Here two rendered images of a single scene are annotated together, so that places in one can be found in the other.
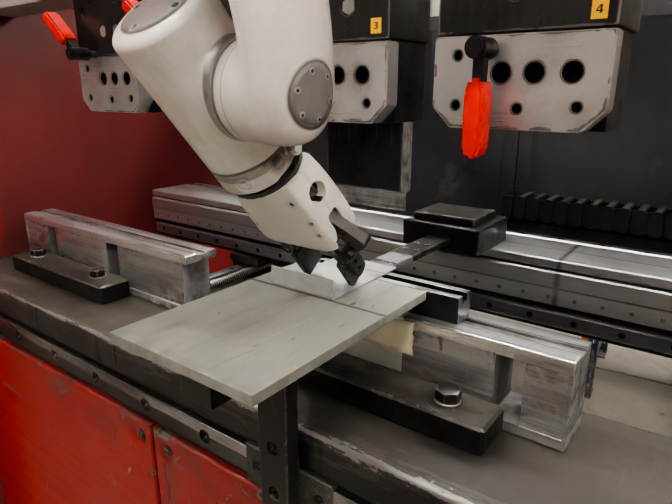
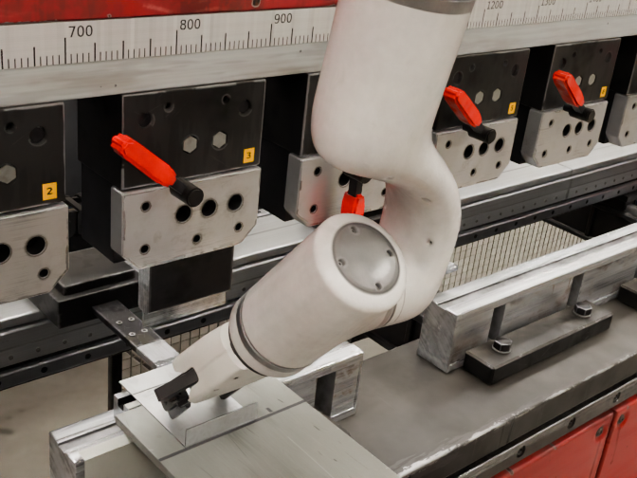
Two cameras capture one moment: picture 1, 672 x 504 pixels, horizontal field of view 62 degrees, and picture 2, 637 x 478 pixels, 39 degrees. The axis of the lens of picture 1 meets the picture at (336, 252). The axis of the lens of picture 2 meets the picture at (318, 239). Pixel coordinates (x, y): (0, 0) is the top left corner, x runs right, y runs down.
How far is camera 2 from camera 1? 89 cm
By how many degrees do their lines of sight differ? 74
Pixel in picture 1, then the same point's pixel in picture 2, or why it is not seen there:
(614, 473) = (381, 403)
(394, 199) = (215, 298)
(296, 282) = (217, 428)
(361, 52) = (236, 182)
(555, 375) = (353, 367)
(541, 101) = (367, 193)
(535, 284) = not seen: hidden behind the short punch
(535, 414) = (340, 401)
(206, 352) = not seen: outside the picture
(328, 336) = (336, 439)
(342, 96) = (213, 227)
